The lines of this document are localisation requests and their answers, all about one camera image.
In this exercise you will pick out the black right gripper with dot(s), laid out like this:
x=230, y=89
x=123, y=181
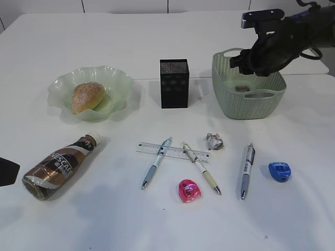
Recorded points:
x=273, y=50

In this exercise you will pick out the brown paper ball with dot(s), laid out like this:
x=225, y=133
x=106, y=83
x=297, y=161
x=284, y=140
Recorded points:
x=242, y=88

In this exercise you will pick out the white paper ball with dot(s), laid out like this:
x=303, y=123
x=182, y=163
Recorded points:
x=214, y=141

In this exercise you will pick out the sugared bread roll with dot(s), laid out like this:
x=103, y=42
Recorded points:
x=87, y=96

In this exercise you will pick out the brown Nescafe coffee bottle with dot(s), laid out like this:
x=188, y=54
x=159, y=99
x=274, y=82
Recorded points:
x=59, y=167

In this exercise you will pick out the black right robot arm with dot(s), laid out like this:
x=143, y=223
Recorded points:
x=319, y=22

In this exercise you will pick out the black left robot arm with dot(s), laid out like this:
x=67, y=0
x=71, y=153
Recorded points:
x=8, y=172

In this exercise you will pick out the green plastic basket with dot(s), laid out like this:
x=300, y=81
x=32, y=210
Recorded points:
x=263, y=98

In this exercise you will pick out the black mesh pen holder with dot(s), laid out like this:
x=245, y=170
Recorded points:
x=174, y=82

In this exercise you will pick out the grey pen right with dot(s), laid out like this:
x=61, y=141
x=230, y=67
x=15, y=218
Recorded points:
x=247, y=170

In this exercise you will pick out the blue pencil sharpener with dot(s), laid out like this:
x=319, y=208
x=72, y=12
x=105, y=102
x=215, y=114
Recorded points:
x=280, y=171

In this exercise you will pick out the beige pen middle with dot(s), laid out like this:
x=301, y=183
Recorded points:
x=201, y=167

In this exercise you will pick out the blue grey pen left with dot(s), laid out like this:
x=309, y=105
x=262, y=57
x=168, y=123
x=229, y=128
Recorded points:
x=157, y=162

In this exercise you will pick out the green wavy glass plate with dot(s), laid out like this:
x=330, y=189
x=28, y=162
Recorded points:
x=117, y=84

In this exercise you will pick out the pink pencil sharpener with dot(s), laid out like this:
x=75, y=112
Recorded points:
x=188, y=191

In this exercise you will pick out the transparent plastic ruler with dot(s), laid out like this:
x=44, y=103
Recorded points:
x=169, y=151

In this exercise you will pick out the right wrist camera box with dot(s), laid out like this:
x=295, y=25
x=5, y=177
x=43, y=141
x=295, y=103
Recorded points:
x=252, y=19

